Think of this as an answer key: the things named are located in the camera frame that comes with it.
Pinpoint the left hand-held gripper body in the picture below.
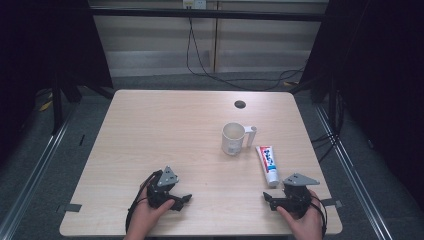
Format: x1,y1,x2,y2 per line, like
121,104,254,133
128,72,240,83
145,165,181,210

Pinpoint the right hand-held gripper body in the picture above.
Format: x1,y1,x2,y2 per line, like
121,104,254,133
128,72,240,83
281,172,322,220

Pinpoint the person's left hand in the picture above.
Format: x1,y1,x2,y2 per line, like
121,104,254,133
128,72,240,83
125,197,176,240

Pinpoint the person's right hand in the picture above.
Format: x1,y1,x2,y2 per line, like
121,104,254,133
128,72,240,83
275,189,325,240

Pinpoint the white toothpaste tube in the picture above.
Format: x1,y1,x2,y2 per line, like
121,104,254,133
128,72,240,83
255,145,281,188

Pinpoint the grey tape strip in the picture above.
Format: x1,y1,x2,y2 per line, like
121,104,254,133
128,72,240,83
320,197,344,209
56,203,83,215

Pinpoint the black metal stand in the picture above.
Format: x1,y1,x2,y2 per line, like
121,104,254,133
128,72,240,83
49,71,116,136

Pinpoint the dark curtain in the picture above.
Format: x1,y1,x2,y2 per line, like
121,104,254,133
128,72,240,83
299,0,424,214
0,0,114,164

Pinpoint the black horizontal bar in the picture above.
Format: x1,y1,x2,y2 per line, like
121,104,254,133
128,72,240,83
89,7,330,23

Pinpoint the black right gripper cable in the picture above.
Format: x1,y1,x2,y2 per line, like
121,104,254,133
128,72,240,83
309,194,329,235

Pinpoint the metal floor rail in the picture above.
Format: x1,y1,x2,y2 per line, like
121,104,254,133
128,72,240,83
0,109,78,240
313,103,398,240

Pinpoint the black cable bundle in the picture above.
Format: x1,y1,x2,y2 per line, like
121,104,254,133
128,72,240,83
310,89,346,164

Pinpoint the white cup with handle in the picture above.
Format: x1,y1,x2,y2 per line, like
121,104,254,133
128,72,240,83
221,121,258,157

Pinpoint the long black floor cable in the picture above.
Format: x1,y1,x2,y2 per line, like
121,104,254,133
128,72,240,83
185,16,307,92

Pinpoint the white wall socket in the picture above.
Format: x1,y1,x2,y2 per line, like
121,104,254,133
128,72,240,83
182,0,208,10

